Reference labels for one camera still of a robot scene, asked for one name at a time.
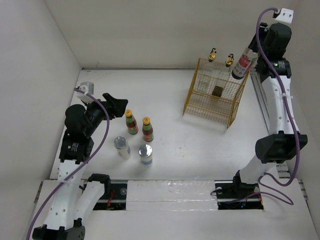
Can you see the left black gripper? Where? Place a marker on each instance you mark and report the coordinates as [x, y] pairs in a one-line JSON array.
[[117, 108]]

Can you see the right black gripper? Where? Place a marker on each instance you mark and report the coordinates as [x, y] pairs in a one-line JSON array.
[[262, 29]]

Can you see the dark vinegar bottle black cap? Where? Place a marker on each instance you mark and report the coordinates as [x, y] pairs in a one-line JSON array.
[[244, 64]]

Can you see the chili sauce bottle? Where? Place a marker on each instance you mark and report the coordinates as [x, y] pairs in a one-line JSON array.
[[147, 129], [131, 122]]

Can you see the white shaker silver lid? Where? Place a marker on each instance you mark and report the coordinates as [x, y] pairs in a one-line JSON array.
[[145, 152], [122, 147]]

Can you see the tall glass cruet dark contents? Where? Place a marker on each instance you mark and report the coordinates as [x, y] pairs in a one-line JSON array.
[[223, 76]]

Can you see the clear glass cruet gold spout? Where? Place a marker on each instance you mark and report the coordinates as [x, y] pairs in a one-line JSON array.
[[206, 71]]

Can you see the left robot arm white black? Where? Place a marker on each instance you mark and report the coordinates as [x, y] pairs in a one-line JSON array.
[[70, 208]]

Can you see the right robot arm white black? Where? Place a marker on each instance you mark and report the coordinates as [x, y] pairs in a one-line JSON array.
[[270, 63]]

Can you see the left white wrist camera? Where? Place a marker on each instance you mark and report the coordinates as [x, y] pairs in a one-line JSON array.
[[86, 87]]

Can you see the yellow wire rack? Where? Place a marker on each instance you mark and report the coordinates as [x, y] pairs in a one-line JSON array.
[[222, 110]]

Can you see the aluminium side rail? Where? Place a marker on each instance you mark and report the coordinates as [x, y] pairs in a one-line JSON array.
[[262, 100]]

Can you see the black metal base rail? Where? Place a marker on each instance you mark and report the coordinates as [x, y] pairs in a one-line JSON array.
[[115, 200]]

